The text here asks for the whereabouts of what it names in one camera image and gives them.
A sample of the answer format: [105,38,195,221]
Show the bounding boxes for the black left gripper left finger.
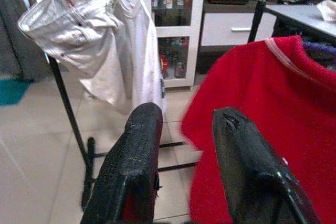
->
[80,102,164,224]

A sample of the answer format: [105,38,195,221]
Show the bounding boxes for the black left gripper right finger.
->
[212,106,322,224]

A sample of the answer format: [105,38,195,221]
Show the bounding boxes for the black chrome clothes rack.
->
[20,0,275,213]

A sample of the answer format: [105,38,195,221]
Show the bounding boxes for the red garment white trim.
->
[181,35,336,224]

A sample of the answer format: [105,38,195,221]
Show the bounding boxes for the white logo t-shirt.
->
[109,0,167,116]

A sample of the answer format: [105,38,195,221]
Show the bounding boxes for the white denim jeans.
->
[17,0,133,116]

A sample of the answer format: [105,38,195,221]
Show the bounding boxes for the teal floor mat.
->
[0,78,35,106]

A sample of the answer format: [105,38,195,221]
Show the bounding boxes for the white drawer front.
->
[201,11,278,48]

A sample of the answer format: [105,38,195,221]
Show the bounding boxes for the white glass door cabinet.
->
[139,0,208,91]

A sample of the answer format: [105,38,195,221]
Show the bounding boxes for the dark grey curtain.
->
[0,0,50,80]

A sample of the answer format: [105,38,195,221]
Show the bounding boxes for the white crumpled cloth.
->
[316,0,336,22]

